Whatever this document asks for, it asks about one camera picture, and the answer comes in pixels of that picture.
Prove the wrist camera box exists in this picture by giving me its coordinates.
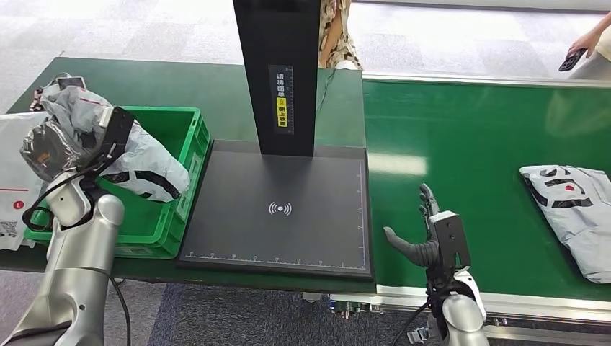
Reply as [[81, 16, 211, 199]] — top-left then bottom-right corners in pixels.
[[97, 105, 136, 166], [428, 210, 473, 283]]

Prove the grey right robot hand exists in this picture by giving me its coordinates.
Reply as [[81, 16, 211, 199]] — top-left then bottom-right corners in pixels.
[[383, 183, 442, 268]]

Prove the person's hand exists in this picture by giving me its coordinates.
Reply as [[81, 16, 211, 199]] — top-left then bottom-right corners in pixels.
[[568, 33, 602, 58]]

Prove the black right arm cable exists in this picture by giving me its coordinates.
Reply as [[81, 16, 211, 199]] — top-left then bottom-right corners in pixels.
[[391, 298, 433, 346]]

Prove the black scanner column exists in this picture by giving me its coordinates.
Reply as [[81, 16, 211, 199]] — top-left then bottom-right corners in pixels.
[[232, 0, 321, 158]]

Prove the smartphone with dark screen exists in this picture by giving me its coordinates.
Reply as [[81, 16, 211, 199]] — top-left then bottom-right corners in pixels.
[[56, 76, 88, 91]]

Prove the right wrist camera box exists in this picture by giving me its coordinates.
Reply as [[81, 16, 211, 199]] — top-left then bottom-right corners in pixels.
[[428, 210, 473, 283]]

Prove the green conveyor belt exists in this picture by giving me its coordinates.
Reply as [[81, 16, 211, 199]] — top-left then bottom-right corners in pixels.
[[362, 80, 611, 303]]

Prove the black scanner platform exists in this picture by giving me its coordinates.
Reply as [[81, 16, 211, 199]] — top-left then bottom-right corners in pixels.
[[177, 139, 374, 281]]

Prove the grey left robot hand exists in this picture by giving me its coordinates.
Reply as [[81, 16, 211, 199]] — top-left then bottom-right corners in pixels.
[[19, 119, 92, 182]]

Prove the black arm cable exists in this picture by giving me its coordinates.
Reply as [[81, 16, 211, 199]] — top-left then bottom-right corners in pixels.
[[391, 298, 433, 346], [22, 157, 132, 346]]

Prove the yellow and black column label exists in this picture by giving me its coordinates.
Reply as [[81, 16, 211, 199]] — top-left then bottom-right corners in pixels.
[[268, 64, 294, 135]]

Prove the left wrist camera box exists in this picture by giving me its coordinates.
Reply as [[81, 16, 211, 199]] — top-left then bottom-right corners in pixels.
[[97, 105, 136, 166]]

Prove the dark green table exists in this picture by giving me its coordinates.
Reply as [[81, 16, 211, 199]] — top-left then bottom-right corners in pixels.
[[0, 57, 378, 295]]

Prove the grey package with black print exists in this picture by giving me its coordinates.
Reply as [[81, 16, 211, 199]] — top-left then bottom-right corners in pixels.
[[40, 84, 191, 204], [519, 164, 611, 285]]

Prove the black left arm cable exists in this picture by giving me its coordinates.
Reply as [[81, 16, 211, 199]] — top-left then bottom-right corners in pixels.
[[22, 157, 132, 346]]

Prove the white package with red mark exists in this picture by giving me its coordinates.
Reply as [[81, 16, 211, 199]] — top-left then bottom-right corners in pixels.
[[0, 112, 49, 252]]

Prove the green plastic crate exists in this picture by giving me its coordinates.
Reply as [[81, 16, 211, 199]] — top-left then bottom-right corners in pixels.
[[24, 105, 212, 260]]

